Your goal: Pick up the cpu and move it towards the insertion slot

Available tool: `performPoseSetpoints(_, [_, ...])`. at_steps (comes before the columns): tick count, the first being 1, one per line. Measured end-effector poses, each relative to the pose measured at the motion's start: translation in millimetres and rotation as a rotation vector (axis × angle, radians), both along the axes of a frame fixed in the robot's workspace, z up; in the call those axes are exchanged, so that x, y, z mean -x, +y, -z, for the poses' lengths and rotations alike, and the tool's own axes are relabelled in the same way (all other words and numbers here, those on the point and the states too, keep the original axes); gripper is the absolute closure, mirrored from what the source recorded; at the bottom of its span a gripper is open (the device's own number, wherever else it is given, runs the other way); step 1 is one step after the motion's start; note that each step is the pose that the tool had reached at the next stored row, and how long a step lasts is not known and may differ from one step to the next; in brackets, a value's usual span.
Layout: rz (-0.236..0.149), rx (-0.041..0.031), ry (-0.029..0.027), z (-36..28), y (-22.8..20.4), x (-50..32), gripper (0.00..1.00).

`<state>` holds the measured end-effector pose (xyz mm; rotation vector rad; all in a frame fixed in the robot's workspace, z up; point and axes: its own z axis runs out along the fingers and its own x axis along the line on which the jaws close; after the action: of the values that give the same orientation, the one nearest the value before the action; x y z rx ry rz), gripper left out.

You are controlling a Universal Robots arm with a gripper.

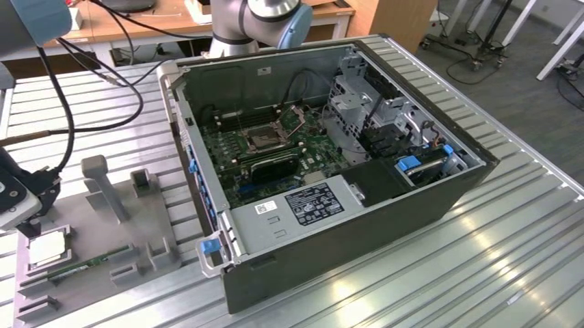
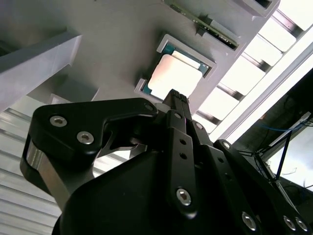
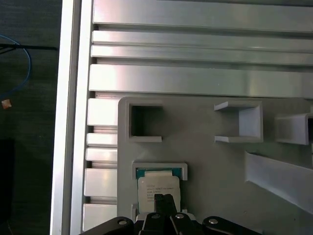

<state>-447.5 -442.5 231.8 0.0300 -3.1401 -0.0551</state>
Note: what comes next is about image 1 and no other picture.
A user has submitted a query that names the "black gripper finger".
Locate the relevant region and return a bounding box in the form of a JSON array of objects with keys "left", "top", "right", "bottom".
[{"left": 16, "top": 218, "right": 41, "bottom": 239}]

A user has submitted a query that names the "silver square CPU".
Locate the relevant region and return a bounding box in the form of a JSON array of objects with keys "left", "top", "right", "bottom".
[{"left": 27, "top": 234, "right": 71, "bottom": 267}]

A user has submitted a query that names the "black RAM slot row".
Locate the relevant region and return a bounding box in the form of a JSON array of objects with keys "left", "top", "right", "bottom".
[
  {"left": 212, "top": 106, "right": 281, "bottom": 133},
  {"left": 218, "top": 148, "right": 303, "bottom": 171}
]

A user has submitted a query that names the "CPU socket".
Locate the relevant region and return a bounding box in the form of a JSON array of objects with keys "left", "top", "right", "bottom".
[{"left": 243, "top": 124, "right": 295, "bottom": 154}]

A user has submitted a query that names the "grey parts rack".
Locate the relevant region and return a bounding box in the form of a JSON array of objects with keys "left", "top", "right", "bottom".
[{"left": 13, "top": 155, "right": 183, "bottom": 324}]

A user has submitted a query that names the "green RAM stick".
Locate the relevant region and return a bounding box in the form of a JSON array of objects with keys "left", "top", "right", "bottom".
[{"left": 44, "top": 245, "right": 131, "bottom": 283}]

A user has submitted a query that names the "silver power supply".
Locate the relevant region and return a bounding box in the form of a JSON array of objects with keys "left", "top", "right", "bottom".
[{"left": 227, "top": 176, "right": 366, "bottom": 256}]

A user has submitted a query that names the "white box on desk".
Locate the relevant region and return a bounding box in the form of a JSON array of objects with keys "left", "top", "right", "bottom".
[{"left": 68, "top": 6, "right": 84, "bottom": 31}]

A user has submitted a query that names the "wooden desk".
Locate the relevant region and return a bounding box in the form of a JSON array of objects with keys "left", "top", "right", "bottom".
[{"left": 56, "top": 0, "right": 357, "bottom": 69}]

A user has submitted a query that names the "metal socket cover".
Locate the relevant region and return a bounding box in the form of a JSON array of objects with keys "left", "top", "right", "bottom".
[{"left": 273, "top": 104, "right": 310, "bottom": 141}]

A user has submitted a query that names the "green motherboard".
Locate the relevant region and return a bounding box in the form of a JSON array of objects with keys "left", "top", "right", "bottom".
[{"left": 200, "top": 105, "right": 353, "bottom": 209}]

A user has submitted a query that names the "open black PC case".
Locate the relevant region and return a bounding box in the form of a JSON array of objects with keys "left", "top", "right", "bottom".
[{"left": 154, "top": 33, "right": 498, "bottom": 315}]

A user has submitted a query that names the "silver drive cage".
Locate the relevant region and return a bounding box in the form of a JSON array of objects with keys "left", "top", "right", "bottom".
[{"left": 326, "top": 73, "right": 373, "bottom": 163}]

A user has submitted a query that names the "hard disk in blue carrier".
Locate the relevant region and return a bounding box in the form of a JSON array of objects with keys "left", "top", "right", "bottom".
[{"left": 394, "top": 150, "right": 446, "bottom": 187}]

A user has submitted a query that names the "wooden cabinet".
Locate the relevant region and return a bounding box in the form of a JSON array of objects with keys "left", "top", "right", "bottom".
[{"left": 349, "top": 0, "right": 438, "bottom": 54}]

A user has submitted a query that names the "wheeled metal stand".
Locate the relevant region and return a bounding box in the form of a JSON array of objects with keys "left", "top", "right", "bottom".
[{"left": 418, "top": 0, "right": 512, "bottom": 71}]

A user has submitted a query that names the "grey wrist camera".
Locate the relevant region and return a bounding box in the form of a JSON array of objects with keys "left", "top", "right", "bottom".
[{"left": 0, "top": 170, "right": 43, "bottom": 230}]

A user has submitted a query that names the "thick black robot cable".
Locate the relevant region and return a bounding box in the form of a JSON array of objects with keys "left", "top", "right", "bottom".
[{"left": 36, "top": 46, "right": 76, "bottom": 175}]

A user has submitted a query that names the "black looped wire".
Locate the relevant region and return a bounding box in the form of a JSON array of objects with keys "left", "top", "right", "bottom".
[{"left": 281, "top": 68, "right": 318, "bottom": 107}]

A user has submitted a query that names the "silver metal bracket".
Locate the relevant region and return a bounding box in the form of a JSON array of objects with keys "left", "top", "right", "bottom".
[{"left": 373, "top": 97, "right": 424, "bottom": 131}]

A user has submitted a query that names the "black floor cable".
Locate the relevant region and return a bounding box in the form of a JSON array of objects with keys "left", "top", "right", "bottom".
[{"left": 445, "top": 51, "right": 502, "bottom": 85}]

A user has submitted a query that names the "white table frame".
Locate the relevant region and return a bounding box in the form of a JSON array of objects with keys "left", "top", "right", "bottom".
[{"left": 536, "top": 0, "right": 584, "bottom": 81}]

